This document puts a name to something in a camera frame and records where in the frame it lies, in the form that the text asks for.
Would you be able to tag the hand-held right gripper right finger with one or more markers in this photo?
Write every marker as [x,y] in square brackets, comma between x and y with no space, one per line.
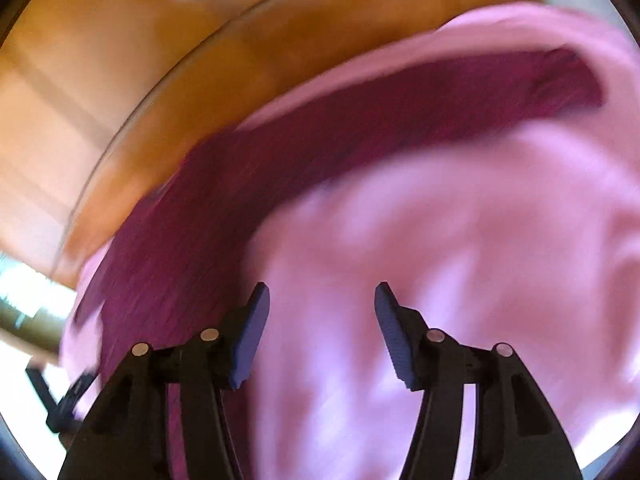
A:
[395,335]

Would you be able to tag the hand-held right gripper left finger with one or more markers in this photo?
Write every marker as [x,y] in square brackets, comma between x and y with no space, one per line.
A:
[250,335]

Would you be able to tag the pink blanket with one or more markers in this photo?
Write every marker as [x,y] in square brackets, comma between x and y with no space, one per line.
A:
[450,285]

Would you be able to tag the window frame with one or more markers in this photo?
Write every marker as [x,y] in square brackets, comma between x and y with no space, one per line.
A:
[25,305]

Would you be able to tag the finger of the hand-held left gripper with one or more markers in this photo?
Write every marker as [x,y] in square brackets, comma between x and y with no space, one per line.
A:
[75,395]

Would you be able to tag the maroon patterned garment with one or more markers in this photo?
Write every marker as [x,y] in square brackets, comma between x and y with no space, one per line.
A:
[200,235]

